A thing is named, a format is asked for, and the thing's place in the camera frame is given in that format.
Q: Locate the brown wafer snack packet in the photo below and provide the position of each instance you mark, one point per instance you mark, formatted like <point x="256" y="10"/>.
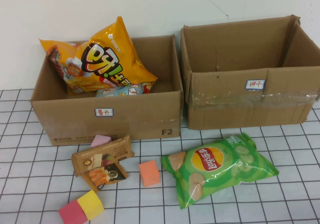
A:
<point x="100" y="156"/>

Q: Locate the small black snack packet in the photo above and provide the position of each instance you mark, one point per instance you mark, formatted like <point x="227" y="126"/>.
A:
<point x="111" y="175"/>

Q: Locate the green Lay's chips bag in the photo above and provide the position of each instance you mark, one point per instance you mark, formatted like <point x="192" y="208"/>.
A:
<point x="212" y="179"/>

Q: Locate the light blue snack bag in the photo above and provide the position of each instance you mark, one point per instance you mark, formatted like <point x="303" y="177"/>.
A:
<point x="120" y="91"/>

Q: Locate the cardboard box with F2 print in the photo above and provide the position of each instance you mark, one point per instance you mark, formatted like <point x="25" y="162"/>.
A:
<point x="137" y="119"/>

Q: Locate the white label with red writing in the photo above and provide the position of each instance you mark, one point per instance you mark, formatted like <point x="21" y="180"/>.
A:
<point x="103" y="112"/>

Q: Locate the cardboard box with clear tape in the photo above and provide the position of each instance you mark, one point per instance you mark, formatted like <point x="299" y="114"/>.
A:
<point x="225" y="109"/>

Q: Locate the orange potato chips bag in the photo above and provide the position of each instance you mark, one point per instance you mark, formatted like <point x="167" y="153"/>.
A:
<point x="112" y="59"/>

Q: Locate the orange foam cube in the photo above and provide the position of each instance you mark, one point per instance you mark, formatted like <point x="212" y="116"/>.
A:
<point x="149" y="174"/>

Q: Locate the pink foam cube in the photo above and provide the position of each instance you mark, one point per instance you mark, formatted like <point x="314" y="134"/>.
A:
<point x="98" y="140"/>

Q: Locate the yellow foam cube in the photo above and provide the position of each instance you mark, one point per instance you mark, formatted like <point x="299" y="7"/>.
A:
<point x="91" y="205"/>

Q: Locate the white grid tablecloth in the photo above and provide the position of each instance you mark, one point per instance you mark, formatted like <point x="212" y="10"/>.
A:
<point x="250" y="209"/>

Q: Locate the red foam cube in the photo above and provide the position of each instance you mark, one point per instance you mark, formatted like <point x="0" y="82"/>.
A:
<point x="72" y="212"/>

